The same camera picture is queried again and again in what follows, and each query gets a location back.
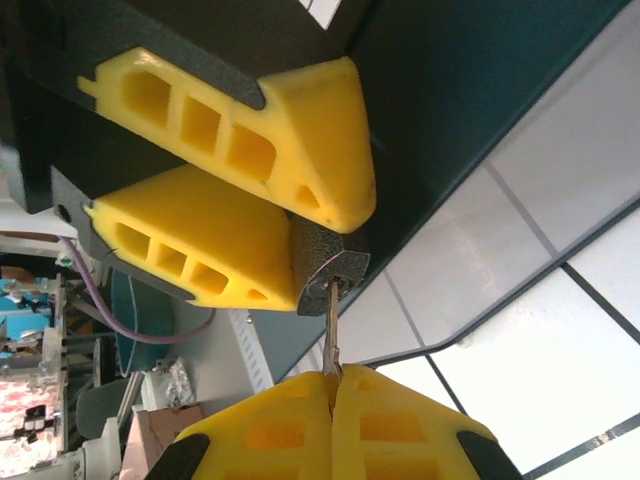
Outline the floral patterned cloth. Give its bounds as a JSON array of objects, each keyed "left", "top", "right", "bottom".
[{"left": 0, "top": 378, "right": 67, "bottom": 467}]

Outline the teal round disc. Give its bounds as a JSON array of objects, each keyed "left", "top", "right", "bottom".
[{"left": 110, "top": 269, "right": 175, "bottom": 372}]

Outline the grey chair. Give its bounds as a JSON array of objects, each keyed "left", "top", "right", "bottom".
[{"left": 74, "top": 378, "right": 132, "bottom": 442}]

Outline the slotted white cable tray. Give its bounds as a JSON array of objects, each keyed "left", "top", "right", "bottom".
[{"left": 229, "top": 309, "right": 281, "bottom": 397}]

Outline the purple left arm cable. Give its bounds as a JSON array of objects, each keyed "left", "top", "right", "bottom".
[{"left": 58, "top": 234, "right": 217, "bottom": 346}]

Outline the crumpled silver foil bag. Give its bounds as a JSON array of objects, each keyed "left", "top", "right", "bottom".
[{"left": 148, "top": 356, "right": 197, "bottom": 417}]

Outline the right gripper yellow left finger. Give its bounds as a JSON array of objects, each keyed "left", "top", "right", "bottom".
[{"left": 148, "top": 369, "right": 335, "bottom": 480}]

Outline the brown cardboard box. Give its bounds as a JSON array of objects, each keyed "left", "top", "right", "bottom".
[{"left": 121, "top": 403, "right": 207, "bottom": 480}]

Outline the small silver key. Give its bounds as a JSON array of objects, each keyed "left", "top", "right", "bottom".
[{"left": 322, "top": 279, "right": 344, "bottom": 377}]

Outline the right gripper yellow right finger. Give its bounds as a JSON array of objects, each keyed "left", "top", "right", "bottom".
[{"left": 329, "top": 363, "right": 525, "bottom": 480}]

